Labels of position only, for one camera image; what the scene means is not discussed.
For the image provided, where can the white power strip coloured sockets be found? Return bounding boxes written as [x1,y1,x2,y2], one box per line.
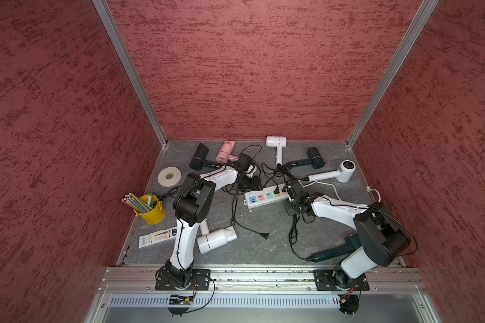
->
[244,184,288,209]

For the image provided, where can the black cord of front green dryer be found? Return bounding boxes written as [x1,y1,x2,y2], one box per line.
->
[287,211,314,261]

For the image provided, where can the dark green hair dryer back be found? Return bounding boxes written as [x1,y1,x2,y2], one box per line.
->
[284,147,325,169]

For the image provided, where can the white round hair dryer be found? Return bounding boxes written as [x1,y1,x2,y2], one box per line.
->
[307,160,356,183]

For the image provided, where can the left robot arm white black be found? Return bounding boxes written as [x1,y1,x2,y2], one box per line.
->
[162,153,260,289]

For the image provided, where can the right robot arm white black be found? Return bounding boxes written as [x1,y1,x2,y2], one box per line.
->
[285,180,412,290]

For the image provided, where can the pink hair dryer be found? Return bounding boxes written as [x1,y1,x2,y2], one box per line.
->
[216,141,238,164]

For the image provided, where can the black hair dryer far left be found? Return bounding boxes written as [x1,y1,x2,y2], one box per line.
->
[189,143,222,171]

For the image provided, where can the white square hair dryer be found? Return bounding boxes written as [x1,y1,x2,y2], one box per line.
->
[266,136,287,166]

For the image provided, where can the white hair dryer front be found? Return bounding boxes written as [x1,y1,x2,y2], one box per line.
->
[197,220,237,254]

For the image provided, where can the white tape roll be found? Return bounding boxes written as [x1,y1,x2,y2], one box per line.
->
[157,167,182,187]

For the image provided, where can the yellow cup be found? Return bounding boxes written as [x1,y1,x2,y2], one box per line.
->
[135,193,166,225]

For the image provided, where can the white paper box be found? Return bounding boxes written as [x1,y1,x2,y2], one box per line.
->
[138,227,177,249]

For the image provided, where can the bundle of pencils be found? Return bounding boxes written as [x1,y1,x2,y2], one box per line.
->
[121,193,152,214]

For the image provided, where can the black cord of front white dryer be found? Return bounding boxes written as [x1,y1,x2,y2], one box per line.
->
[230,189,271,241]

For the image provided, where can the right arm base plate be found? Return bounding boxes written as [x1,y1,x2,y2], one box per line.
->
[313,269,370,293]

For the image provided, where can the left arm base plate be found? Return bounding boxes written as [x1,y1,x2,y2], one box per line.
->
[155,268,212,292]

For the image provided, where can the aluminium front rail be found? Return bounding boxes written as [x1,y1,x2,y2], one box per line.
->
[85,265,441,322]

